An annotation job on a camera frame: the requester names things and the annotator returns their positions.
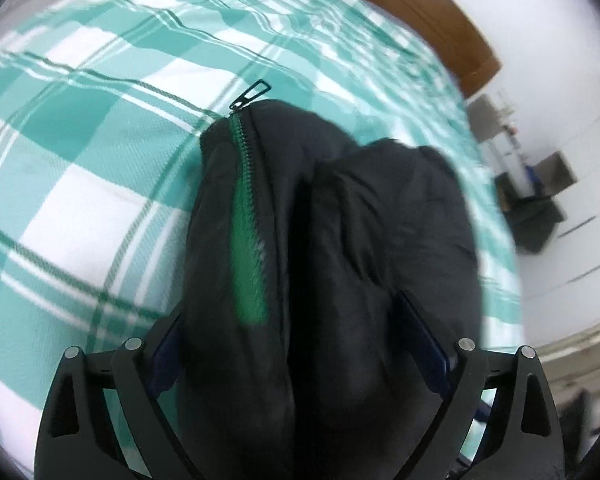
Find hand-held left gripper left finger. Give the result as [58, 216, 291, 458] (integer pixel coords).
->
[32, 305, 201, 480]

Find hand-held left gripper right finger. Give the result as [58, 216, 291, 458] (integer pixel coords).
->
[394, 290, 566, 480]

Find black puffer jacket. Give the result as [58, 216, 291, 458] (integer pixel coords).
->
[182, 80, 481, 480]

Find dark coat on chair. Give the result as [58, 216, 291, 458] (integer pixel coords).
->
[505, 192, 563, 253]

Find green plaid bed sheet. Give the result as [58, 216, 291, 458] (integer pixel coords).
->
[0, 0, 523, 461]

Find white desk with drawers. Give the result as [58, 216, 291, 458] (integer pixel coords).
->
[482, 130, 533, 196]

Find grey side panel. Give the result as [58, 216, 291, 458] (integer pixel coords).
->
[467, 96, 506, 143]

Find white wardrobe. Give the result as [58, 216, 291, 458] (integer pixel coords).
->
[520, 75, 600, 321]

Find wooden headboard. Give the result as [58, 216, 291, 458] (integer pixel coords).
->
[305, 0, 501, 98]

